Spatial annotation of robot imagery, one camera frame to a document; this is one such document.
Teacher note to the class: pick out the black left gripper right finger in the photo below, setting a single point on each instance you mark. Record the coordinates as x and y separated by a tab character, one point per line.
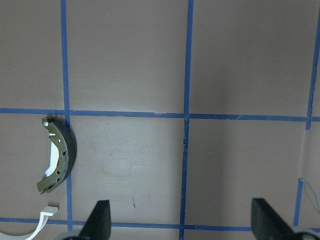
266	224

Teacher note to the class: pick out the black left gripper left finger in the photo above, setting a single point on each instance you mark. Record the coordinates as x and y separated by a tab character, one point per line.
98	225

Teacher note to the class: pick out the white curved plastic arc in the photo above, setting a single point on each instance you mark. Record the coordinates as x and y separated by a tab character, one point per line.
47	212

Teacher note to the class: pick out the green brake shoe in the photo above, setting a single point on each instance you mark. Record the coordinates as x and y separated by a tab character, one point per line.
62	155

